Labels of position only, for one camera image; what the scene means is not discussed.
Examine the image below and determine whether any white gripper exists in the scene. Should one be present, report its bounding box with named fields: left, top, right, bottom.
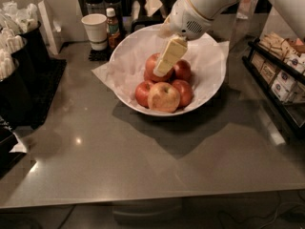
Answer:
left=153, top=0, right=212, bottom=77

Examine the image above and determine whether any red apple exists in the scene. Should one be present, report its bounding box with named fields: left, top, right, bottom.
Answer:
left=134, top=80, right=154, bottom=108
left=144, top=52, right=173, bottom=82
left=173, top=59, right=192, bottom=82
left=172, top=79, right=193, bottom=108

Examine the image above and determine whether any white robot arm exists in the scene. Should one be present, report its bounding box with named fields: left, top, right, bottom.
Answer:
left=153, top=0, right=305, bottom=76

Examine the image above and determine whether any white bowl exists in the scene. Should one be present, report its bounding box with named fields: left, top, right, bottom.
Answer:
left=109, top=23, right=228, bottom=117

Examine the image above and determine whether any front yellow-red apple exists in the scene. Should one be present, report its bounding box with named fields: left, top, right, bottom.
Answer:
left=148, top=82, right=180, bottom=113

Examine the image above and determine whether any white paper liner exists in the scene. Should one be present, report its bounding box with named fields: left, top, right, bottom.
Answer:
left=91, top=21, right=230, bottom=113

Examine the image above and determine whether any black napkin dispenser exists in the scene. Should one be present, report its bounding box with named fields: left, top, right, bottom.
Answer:
left=131, top=0, right=168, bottom=32

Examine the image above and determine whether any small sauce bottle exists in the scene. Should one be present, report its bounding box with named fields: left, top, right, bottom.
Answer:
left=106, top=8, right=121, bottom=50

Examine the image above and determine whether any small black coaster mat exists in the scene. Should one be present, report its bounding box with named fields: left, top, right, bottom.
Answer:
left=89, top=49, right=112, bottom=61

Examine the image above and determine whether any white paper cup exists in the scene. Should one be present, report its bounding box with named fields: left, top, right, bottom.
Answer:
left=81, top=13, right=108, bottom=51

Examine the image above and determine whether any black condiment rack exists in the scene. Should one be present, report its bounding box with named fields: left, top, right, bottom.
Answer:
left=242, top=32, right=305, bottom=138

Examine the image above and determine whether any white card box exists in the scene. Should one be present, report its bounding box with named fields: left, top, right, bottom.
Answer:
left=38, top=0, right=63, bottom=55

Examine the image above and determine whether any black cutlery holder rear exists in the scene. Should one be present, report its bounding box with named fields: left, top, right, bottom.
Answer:
left=0, top=1, right=51, bottom=73

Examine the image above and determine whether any black cutlery holder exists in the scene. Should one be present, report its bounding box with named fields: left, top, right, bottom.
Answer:
left=0, top=49, right=32, bottom=123
left=0, top=28, right=36, bottom=89
left=0, top=1, right=51, bottom=73

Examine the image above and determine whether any black rubber mat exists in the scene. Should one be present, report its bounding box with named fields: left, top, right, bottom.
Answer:
left=11, top=58, right=67, bottom=130

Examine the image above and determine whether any black cutlery holder middle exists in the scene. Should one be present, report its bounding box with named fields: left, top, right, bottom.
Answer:
left=0, top=28, right=36, bottom=89

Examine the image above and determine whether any black cutlery holder front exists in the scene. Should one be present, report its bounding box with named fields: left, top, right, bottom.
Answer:
left=0, top=49, right=32, bottom=123

